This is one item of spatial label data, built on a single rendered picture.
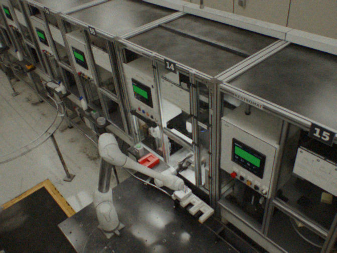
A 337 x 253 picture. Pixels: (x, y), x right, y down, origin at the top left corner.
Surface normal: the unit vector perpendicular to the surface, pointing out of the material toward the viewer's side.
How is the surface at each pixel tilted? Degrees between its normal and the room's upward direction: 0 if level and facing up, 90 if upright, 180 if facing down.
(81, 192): 0
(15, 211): 0
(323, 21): 90
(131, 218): 0
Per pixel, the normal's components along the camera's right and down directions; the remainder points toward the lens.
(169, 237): -0.08, -0.78
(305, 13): -0.74, 0.46
